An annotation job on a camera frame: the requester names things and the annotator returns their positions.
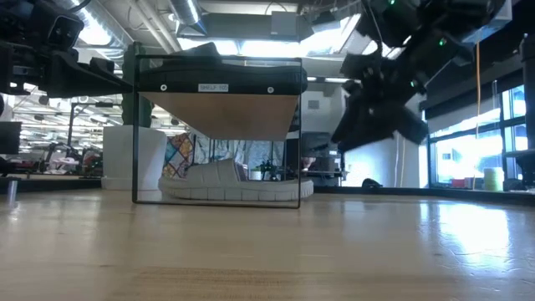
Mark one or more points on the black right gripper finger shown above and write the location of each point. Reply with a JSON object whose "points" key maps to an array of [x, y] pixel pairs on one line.
{"points": [[357, 125], [411, 127]]}

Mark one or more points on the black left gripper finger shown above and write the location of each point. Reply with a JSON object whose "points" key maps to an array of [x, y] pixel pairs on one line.
{"points": [[83, 83], [102, 65]]}

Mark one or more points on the black slide sandal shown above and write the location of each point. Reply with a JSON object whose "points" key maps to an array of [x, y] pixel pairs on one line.
{"points": [[217, 75]]}

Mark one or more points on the grey slide sandal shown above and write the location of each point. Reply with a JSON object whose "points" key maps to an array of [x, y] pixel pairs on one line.
{"points": [[251, 193]]}

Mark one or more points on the wooden shelf black metal frame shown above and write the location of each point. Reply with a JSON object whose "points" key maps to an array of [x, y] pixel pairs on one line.
{"points": [[225, 117]]}

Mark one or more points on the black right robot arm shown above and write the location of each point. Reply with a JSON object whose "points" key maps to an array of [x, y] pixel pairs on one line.
{"points": [[451, 25]]}

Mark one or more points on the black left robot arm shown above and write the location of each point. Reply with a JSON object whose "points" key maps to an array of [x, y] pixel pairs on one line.
{"points": [[21, 21]]}

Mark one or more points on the linear ceiling light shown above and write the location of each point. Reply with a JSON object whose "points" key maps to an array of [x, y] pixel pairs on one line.
{"points": [[326, 79]]}

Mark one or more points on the black dome object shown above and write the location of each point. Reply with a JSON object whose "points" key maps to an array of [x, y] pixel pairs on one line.
{"points": [[371, 183]]}

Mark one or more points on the black background monitor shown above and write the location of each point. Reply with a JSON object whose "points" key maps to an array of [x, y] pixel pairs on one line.
{"points": [[10, 138]]}

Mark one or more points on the small red box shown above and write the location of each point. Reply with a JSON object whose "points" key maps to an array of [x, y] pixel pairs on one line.
{"points": [[458, 183]]}

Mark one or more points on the white hexagonal plant pot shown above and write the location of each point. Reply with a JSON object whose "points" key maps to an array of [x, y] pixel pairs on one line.
{"points": [[121, 159]]}

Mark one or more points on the yellow-green roll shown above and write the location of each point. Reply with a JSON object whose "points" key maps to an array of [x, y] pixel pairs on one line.
{"points": [[494, 180]]}

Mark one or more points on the grey ceiling box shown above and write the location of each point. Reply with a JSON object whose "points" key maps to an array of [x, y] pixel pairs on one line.
{"points": [[284, 23]]}

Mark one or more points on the black pillar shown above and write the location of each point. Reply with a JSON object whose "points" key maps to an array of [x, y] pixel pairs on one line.
{"points": [[528, 83]]}

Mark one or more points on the round silver air duct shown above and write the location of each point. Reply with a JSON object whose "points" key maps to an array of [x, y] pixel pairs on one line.
{"points": [[186, 12]]}

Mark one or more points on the colourful patterned wall art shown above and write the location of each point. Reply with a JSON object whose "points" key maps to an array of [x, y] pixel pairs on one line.
{"points": [[179, 154]]}

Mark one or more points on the grey metal post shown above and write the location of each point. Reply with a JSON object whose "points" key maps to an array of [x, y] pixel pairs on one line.
{"points": [[12, 192]]}

